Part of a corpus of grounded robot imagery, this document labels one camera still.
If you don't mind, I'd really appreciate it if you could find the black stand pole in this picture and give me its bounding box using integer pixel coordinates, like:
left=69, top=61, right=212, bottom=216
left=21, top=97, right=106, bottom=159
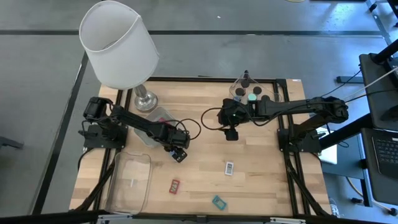
left=320, top=113, right=374, bottom=150

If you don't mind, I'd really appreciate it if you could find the black laptop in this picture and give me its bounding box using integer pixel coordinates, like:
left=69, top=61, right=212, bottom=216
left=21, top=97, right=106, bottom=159
left=361, top=127, right=398, bottom=206

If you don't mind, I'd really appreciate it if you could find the teal flat digital timer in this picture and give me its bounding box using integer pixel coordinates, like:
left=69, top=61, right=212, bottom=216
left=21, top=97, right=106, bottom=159
left=211, top=194, right=228, bottom=211

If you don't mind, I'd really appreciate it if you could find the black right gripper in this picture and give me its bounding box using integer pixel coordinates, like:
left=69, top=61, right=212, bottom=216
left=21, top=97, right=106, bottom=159
left=216, top=98, right=254, bottom=142

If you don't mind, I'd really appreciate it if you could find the large clear plastic bin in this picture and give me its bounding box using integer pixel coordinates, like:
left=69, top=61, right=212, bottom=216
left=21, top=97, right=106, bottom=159
left=104, top=151, right=153, bottom=215

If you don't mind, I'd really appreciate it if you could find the silver lamp base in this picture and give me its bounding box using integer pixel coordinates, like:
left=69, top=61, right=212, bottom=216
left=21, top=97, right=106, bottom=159
left=132, top=83, right=159, bottom=113

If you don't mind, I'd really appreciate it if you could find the clear dish with red block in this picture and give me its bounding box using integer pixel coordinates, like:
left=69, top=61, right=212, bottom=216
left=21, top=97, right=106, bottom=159
left=133, top=106, right=178, bottom=147

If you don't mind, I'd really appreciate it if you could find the white cable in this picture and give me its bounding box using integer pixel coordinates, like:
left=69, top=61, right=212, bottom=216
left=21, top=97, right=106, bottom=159
left=345, top=66, right=398, bottom=100

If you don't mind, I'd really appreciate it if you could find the black aluminium table frame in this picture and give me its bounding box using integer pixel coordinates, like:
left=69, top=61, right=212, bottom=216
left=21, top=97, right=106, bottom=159
left=30, top=51, right=332, bottom=218

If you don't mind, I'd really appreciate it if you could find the white box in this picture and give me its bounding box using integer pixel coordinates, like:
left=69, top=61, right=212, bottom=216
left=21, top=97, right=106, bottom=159
left=318, top=129, right=338, bottom=165

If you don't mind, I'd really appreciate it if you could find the black beam with silver brackets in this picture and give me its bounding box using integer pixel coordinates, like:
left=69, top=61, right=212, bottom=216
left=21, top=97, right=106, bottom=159
left=0, top=210, right=398, bottom=224

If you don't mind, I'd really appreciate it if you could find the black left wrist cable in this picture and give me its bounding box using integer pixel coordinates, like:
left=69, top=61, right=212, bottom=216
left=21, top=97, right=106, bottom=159
left=174, top=118, right=202, bottom=141

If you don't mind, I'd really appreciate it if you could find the red flat digital timer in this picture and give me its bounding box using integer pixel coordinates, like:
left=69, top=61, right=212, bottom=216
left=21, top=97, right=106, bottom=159
left=169, top=179, right=181, bottom=195

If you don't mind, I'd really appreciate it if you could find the grey furniture leg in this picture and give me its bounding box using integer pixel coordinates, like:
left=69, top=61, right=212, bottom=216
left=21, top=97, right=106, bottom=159
left=0, top=135, right=25, bottom=150

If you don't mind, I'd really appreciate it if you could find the small clear plastic bin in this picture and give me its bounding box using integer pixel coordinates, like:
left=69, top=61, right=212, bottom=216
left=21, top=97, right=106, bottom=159
left=229, top=70, right=282, bottom=103

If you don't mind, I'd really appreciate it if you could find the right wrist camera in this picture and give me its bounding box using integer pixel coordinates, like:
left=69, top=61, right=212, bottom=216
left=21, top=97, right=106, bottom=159
left=225, top=108, right=246, bottom=127

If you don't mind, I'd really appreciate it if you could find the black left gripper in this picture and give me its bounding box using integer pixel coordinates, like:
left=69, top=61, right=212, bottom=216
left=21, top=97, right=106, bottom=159
left=161, top=126, right=191, bottom=164

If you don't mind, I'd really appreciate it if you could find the black cart shelf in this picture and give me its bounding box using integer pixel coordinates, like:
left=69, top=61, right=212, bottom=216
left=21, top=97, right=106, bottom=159
left=359, top=52, right=398, bottom=131

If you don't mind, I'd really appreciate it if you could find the white lamp shade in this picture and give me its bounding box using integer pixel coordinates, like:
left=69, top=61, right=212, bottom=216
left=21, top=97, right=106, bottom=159
left=78, top=0, right=160, bottom=91

